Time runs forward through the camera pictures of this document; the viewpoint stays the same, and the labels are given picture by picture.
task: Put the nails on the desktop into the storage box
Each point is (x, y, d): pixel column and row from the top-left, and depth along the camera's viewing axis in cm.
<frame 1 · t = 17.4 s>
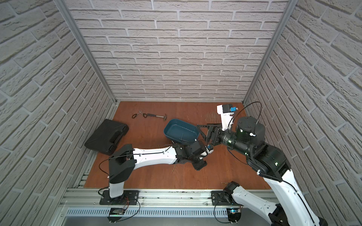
left hand: (206, 160, 80), fingers open
right hand: (203, 126, 54), fingers open
teal plastic storage box: (180, 132, 101), point 2 cm above the table
black plastic tool case: (106, 138, 93), point 5 cm above the table
small black-handled hammer: (164, 117, 111), on the table
black-handled scissors: (135, 115, 112), on the table
steel nail: (181, 139, 97), point 2 cm above the table
steel nail 2: (173, 168, 85), on the table

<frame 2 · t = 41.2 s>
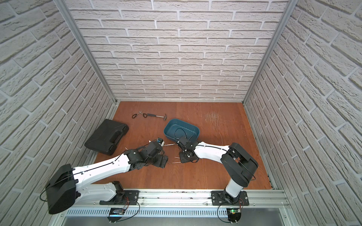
left hand: (163, 155, 82), fingers open
right hand: (185, 158, 89), fingers closed
steel nail 3: (169, 144, 95), on the table
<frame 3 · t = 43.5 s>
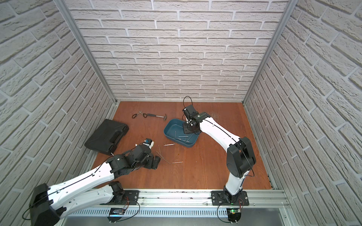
left hand: (155, 156, 79), fingers open
right hand: (189, 129, 87), fingers open
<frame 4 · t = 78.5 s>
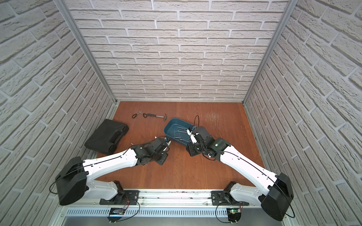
left hand: (166, 153, 83), fingers closed
right hand: (190, 147, 77), fingers open
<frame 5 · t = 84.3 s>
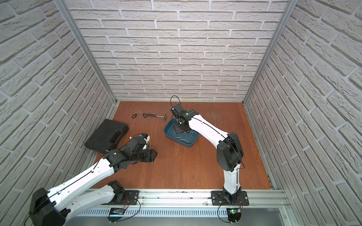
left hand: (153, 151, 79), fingers open
right hand: (182, 128, 88), fingers open
